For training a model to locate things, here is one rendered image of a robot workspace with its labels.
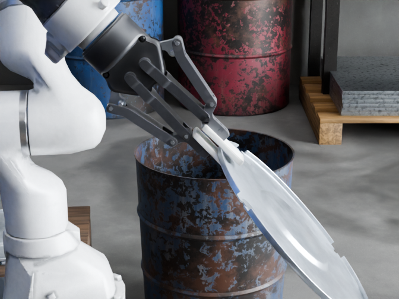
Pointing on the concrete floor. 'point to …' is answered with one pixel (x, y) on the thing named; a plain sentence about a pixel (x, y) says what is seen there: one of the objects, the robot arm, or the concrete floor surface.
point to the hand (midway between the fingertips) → (218, 146)
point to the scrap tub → (205, 223)
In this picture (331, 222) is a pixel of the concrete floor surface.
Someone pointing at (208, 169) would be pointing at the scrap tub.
